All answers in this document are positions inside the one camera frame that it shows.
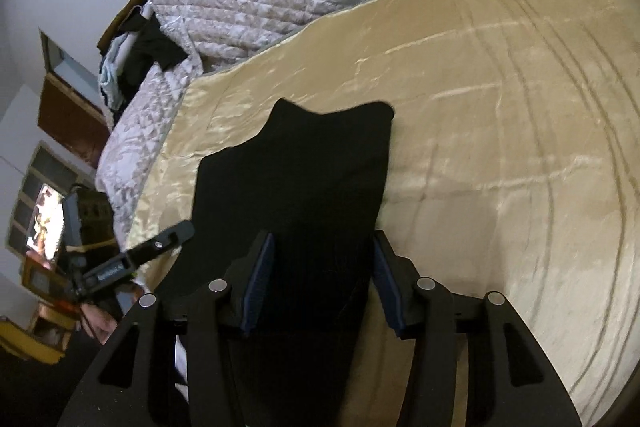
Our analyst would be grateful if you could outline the person's left hand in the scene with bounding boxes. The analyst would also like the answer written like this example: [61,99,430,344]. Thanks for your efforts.
[82,301,123,345]

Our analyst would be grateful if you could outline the light blue clothes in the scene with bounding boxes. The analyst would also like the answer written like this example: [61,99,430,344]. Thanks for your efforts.
[97,33,135,114]

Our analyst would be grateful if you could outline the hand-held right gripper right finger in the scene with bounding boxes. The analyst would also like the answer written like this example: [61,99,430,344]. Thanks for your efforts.
[372,229,584,427]

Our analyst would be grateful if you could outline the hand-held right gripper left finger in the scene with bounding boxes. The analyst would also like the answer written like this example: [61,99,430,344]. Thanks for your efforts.
[57,230,277,427]

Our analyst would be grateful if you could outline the brown wooden headboard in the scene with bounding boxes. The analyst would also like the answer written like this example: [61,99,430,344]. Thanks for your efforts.
[96,0,152,54]

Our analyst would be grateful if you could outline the black pants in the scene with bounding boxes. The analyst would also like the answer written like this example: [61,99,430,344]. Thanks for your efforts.
[159,98,397,427]

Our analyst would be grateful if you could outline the window with frame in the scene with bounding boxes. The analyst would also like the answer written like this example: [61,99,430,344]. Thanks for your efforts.
[4,141,97,260]

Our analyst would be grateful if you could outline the yellow wooden furniture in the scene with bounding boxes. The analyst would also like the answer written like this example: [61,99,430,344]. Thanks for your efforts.
[0,302,72,367]

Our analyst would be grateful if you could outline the golden satin blanket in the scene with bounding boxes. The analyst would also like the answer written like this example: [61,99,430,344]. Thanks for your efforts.
[125,0,639,427]

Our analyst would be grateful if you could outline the black garment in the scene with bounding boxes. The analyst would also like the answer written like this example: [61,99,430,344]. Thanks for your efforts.
[119,14,189,104]

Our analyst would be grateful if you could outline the brown wooden cabinet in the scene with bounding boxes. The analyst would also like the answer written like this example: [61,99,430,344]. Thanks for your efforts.
[37,72,112,170]

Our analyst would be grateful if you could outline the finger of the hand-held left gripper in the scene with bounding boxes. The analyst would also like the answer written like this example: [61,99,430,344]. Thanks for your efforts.
[120,220,196,269]

